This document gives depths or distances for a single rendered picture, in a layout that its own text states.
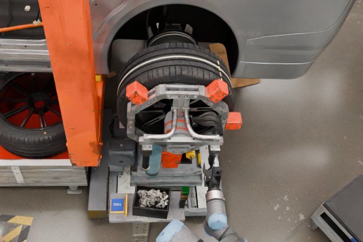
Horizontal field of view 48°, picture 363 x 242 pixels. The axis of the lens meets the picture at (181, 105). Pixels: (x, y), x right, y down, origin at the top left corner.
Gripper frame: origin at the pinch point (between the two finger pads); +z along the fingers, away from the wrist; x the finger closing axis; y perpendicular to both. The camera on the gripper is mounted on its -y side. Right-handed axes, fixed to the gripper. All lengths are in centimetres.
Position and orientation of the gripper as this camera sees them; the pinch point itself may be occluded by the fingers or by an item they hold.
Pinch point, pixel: (210, 156)
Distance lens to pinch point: 215.1
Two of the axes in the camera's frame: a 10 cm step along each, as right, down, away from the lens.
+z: -0.6, -7.9, 6.2
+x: 9.9, 0.2, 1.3
